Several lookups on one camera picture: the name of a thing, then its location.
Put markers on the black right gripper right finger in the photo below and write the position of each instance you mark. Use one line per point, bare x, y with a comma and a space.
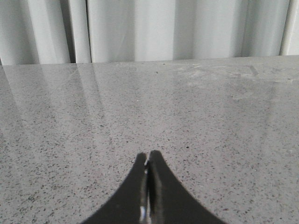
170, 202

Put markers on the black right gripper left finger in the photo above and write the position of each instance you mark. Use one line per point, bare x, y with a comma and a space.
128, 205

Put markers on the pale green pleated curtain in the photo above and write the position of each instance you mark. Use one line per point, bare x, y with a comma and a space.
93, 31

